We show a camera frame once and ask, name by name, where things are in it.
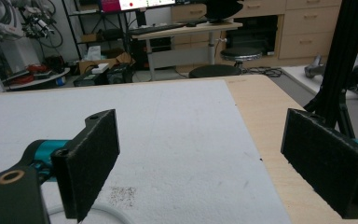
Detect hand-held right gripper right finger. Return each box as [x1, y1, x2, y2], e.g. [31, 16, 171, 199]
[281, 107, 358, 220]

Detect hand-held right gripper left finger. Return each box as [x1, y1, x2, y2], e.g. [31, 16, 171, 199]
[50, 108, 121, 223]

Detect black equipment case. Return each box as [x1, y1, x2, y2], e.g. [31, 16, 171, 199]
[73, 63, 134, 88]

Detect white foam mat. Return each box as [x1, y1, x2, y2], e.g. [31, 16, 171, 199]
[0, 79, 293, 224]

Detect grey handheld device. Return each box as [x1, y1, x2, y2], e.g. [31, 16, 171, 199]
[304, 55, 326, 79]

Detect round white side table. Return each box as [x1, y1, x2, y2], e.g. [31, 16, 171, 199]
[5, 66, 71, 91]

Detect black tripod stand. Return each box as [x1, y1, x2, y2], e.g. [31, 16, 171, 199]
[303, 0, 358, 140]

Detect cardboard box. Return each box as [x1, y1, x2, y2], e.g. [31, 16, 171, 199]
[77, 51, 134, 75]

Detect light wooden drawer cabinet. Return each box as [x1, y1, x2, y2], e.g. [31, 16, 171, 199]
[171, 0, 343, 67]

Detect chrome-rimmed black stool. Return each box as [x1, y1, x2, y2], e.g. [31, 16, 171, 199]
[220, 47, 264, 69]

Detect black metal shelf rack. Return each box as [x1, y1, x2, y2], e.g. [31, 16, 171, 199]
[62, 0, 131, 60]

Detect black round stool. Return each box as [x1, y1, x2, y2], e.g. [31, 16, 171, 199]
[187, 63, 242, 79]

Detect black keyboard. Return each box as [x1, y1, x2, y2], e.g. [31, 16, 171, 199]
[128, 23, 187, 36]

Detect wooden standing desk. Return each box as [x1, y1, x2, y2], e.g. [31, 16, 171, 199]
[131, 21, 244, 81]

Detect computer monitor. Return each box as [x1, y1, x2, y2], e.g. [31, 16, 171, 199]
[100, 0, 177, 13]

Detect black office chair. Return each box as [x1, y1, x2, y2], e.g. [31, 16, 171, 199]
[204, 0, 244, 23]

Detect white cable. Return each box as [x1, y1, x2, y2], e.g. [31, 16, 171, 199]
[48, 203, 138, 224]

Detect black floor cables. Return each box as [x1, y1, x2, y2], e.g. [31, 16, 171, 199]
[242, 66, 283, 78]

